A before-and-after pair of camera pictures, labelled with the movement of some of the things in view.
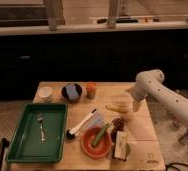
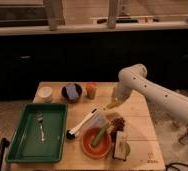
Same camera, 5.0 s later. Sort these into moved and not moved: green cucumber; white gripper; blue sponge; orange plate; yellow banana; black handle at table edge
Moved: white gripper; yellow banana
Not moved: green cucumber; orange plate; black handle at table edge; blue sponge
